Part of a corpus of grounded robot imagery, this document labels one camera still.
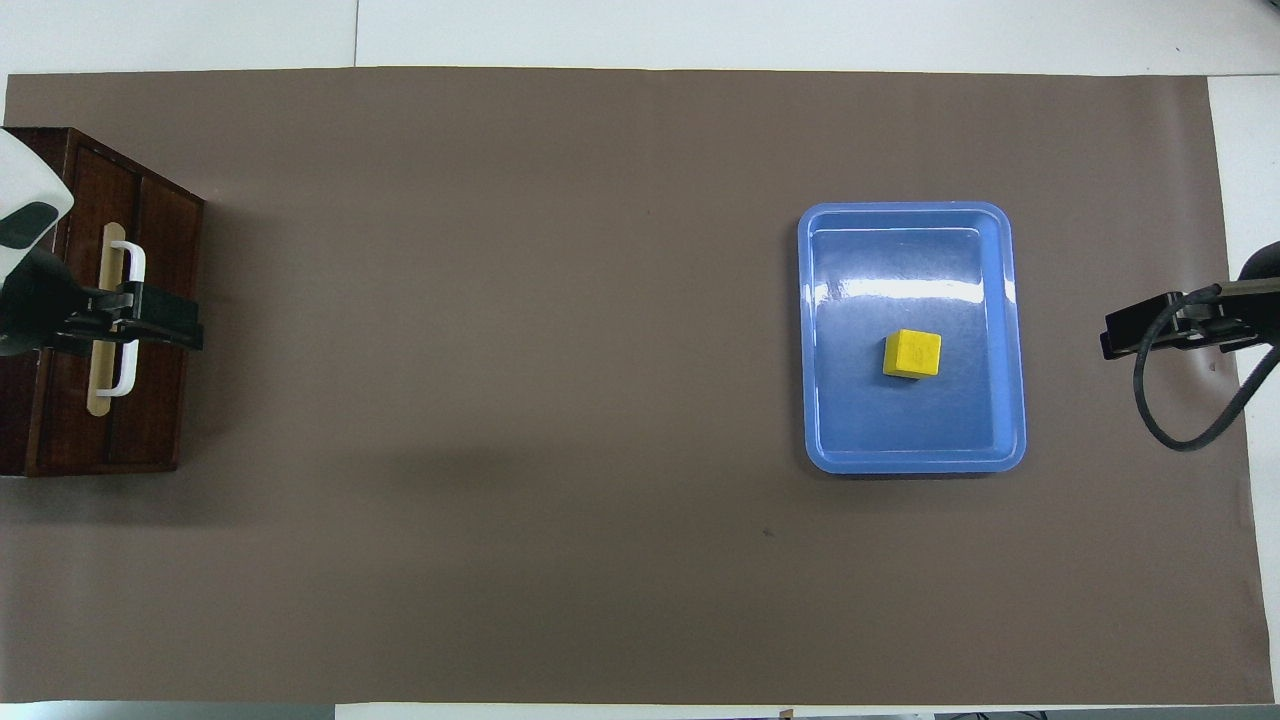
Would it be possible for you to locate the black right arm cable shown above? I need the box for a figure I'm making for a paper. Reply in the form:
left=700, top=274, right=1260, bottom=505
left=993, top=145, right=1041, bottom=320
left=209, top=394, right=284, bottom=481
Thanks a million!
left=1133, top=283, right=1280, bottom=452

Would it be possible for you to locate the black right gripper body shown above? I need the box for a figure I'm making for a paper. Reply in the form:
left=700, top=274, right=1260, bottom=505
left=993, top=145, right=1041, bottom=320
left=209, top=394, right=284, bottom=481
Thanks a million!
left=1238, top=240, right=1280, bottom=347

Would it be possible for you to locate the blue plastic tray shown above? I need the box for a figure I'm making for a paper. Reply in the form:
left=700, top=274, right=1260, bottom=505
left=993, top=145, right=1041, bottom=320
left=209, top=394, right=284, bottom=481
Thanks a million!
left=797, top=201, right=1028, bottom=475

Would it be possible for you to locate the yellow block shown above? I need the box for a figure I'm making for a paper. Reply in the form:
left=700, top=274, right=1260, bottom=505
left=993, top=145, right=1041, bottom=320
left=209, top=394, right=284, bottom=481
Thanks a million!
left=882, top=329, right=943, bottom=381

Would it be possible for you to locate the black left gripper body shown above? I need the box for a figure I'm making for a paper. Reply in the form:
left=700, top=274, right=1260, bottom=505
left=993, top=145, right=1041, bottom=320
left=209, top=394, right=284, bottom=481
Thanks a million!
left=0, top=248, right=77, bottom=358

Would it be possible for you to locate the brown table mat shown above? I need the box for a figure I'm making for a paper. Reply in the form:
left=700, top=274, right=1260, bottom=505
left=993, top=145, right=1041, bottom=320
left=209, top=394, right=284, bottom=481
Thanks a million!
left=0, top=66, right=1256, bottom=706

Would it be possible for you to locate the dark wooden cabinet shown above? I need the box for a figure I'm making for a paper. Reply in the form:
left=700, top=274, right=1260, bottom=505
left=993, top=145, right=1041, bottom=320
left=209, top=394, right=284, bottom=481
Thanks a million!
left=0, top=127, right=206, bottom=477

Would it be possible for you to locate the wooden drawer with white handle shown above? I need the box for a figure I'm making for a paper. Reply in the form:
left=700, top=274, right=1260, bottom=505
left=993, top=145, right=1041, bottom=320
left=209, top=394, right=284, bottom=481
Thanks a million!
left=35, top=135, right=206, bottom=473

